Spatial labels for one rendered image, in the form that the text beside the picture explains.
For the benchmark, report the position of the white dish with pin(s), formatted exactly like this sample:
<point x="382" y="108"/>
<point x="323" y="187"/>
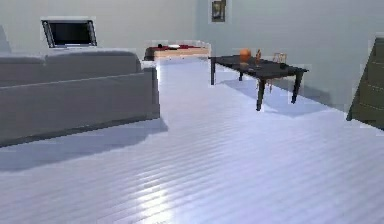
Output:
<point x="174" y="46"/>

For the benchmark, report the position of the red cloth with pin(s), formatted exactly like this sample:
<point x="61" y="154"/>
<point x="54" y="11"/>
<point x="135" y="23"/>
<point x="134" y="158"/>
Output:
<point x="160" y="48"/>

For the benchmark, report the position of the orange ball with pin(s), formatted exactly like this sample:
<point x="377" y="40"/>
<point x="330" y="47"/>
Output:
<point x="245" y="54"/>

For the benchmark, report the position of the black dining table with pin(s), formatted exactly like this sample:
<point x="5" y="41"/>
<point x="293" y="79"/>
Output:
<point x="263" y="68"/>

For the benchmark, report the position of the brown figurine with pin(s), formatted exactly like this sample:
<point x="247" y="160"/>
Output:
<point x="258" y="56"/>

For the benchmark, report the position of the grey sofa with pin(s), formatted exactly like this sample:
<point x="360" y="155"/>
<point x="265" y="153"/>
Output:
<point x="73" y="90"/>

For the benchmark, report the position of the black television set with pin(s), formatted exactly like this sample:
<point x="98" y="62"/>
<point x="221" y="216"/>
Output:
<point x="70" y="33"/>

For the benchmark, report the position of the dark green chest of drawers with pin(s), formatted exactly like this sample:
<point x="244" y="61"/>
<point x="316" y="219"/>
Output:
<point x="370" y="90"/>

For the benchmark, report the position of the framed wall picture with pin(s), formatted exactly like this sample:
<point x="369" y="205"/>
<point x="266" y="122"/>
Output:
<point x="218" y="10"/>

